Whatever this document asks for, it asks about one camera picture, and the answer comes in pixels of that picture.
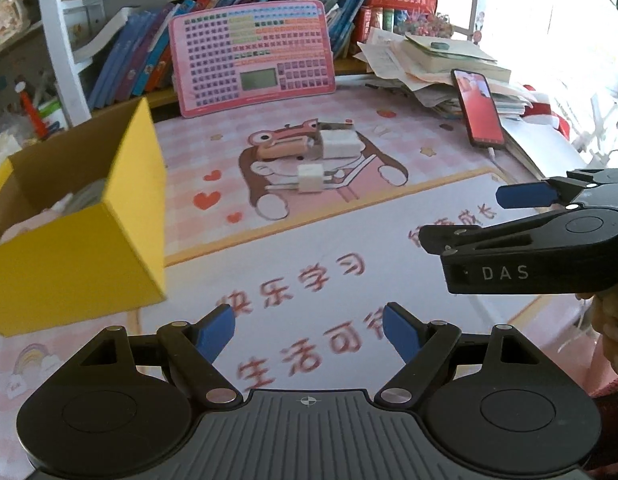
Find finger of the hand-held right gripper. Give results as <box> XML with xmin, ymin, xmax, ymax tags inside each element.
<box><xmin>419</xmin><ymin>209</ymin><xmax>570</xmax><ymax>258</ymax></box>
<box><xmin>495</xmin><ymin>167</ymin><xmax>618</xmax><ymax>210</ymax></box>

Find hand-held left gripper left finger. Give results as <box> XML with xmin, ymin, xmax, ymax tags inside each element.
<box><xmin>64</xmin><ymin>303</ymin><xmax>243</xmax><ymax>410</ymax></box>

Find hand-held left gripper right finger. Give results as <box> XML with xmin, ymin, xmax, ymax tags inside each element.
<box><xmin>376</xmin><ymin>302</ymin><xmax>553</xmax><ymax>409</ymax></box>

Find yellow cardboard box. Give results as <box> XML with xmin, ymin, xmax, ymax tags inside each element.
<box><xmin>0</xmin><ymin>95</ymin><xmax>168</xmax><ymax>338</ymax></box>

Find large white charger plug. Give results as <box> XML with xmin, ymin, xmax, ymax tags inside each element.
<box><xmin>321</xmin><ymin>130</ymin><xmax>364</xmax><ymax>159</ymax></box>

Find small white charger plug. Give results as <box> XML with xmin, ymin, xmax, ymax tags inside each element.
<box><xmin>298</xmin><ymin>162</ymin><xmax>326</xmax><ymax>194</ymax></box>

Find brown oblong case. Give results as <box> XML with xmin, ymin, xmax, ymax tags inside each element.
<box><xmin>259</xmin><ymin>135</ymin><xmax>312</xmax><ymax>161</ymax></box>

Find pink plush pig toy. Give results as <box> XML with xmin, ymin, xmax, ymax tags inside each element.
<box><xmin>0</xmin><ymin>205</ymin><xmax>74</xmax><ymax>241</ymax></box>

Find person's right hand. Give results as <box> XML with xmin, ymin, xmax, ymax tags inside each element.
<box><xmin>591</xmin><ymin>288</ymin><xmax>618</xmax><ymax>379</ymax></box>

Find white paper sheets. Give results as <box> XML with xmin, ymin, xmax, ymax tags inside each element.
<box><xmin>499</xmin><ymin>115</ymin><xmax>580</xmax><ymax>181</ymax></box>

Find red and white cloth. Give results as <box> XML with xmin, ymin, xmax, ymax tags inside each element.
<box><xmin>521</xmin><ymin>85</ymin><xmax>572</xmax><ymax>138</ymax></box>

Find black smartphone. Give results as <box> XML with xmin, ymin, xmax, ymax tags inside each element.
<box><xmin>451</xmin><ymin>68</ymin><xmax>507</xmax><ymax>150</ymax></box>

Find white plastic rack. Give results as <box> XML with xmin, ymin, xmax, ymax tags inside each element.
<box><xmin>569</xmin><ymin>95</ymin><xmax>618</xmax><ymax>161</ymax></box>

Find pink checkered printed desk mat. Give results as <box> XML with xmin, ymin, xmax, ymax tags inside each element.
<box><xmin>0</xmin><ymin>85</ymin><xmax>604</xmax><ymax>411</ymax></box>

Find stack of papers and books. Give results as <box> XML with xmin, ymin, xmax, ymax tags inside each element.
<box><xmin>359</xmin><ymin>27</ymin><xmax>534</xmax><ymax>121</ymax></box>

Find colourful binder clips pile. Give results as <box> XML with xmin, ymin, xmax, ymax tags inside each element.
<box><xmin>394</xmin><ymin>10</ymin><xmax>452</xmax><ymax>38</ymax></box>

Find green and white pen cup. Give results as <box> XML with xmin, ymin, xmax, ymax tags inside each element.
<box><xmin>36</xmin><ymin>100</ymin><xmax>70</xmax><ymax>136</ymax></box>

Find pink toy keyboard tablet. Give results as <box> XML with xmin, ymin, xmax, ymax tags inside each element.
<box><xmin>168</xmin><ymin>0</ymin><xmax>337</xmax><ymax>118</ymax></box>

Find crumpled plastic tissue bag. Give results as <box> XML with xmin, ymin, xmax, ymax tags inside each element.
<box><xmin>0</xmin><ymin>132</ymin><xmax>24</xmax><ymax>161</ymax></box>

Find row of colourful books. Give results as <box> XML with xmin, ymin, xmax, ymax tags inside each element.
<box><xmin>86</xmin><ymin>0</ymin><xmax>370</xmax><ymax>111</ymax></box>

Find white bookshelf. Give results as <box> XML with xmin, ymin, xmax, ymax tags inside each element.
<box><xmin>34</xmin><ymin>0</ymin><xmax>484</xmax><ymax>111</ymax></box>

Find white phone cable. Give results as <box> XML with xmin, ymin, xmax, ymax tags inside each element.
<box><xmin>486</xmin><ymin>147</ymin><xmax>520</xmax><ymax>181</ymax></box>

